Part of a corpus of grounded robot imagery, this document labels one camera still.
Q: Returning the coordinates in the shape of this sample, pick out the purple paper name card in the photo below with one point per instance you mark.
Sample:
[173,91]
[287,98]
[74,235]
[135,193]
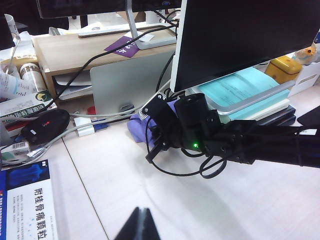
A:
[122,47]

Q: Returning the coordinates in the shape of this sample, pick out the purple microfibre rag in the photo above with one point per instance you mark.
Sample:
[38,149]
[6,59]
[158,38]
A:
[136,130]

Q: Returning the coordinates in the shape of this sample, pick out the red bottle cap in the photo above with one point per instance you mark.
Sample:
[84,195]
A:
[91,110]

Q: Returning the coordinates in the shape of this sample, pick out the silver upright panel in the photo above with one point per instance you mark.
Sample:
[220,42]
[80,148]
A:
[125,82]

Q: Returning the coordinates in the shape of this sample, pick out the black computer mouse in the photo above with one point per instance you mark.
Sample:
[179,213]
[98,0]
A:
[50,122]

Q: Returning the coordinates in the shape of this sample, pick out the black AOC monitor silver stand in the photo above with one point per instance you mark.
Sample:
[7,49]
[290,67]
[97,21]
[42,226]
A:
[100,7]

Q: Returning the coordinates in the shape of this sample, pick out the stack of white papers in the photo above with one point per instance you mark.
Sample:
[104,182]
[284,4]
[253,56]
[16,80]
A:
[75,87]

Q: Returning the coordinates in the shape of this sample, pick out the small labelled medicine bottle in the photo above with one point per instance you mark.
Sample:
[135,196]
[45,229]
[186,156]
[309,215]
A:
[32,75]

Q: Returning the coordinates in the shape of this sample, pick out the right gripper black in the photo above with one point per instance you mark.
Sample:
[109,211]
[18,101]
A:
[192,120]

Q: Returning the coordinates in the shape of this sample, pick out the green white carton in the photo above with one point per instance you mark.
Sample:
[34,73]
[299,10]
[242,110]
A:
[25,105]

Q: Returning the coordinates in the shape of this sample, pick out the wooden desk riser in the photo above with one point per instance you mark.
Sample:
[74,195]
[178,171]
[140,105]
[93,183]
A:
[62,50]

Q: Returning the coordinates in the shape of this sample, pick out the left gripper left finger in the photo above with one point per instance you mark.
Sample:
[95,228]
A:
[131,228]

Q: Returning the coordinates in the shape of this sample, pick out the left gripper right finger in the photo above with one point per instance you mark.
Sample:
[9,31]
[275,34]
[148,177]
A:
[148,228]

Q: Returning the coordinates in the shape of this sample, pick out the yellow tin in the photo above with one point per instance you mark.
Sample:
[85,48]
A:
[282,68]

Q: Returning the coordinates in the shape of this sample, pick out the white framed AOC monitor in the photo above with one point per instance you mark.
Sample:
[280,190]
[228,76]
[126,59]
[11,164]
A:
[237,37]

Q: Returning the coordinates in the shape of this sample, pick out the blue VGA connector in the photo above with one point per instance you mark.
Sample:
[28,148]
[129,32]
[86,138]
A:
[100,125]

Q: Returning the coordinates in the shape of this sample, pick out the white cardboard box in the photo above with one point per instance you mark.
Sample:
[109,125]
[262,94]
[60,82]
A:
[307,77]

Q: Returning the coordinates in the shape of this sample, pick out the orange white toy figure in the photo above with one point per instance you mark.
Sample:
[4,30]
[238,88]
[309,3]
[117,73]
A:
[308,51]

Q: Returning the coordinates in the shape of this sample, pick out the white tube teal print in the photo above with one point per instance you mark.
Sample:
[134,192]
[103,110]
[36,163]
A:
[12,85]

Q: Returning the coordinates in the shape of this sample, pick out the white flat device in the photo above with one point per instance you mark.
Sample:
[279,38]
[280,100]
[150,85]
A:
[112,28]

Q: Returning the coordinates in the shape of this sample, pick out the teal book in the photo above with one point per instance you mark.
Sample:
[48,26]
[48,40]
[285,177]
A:
[237,85]

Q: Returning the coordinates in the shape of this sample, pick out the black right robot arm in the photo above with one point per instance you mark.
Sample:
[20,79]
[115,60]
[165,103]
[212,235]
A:
[275,142]

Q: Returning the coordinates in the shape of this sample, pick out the white blue medicine box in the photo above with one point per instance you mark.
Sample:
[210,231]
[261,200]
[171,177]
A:
[27,200]

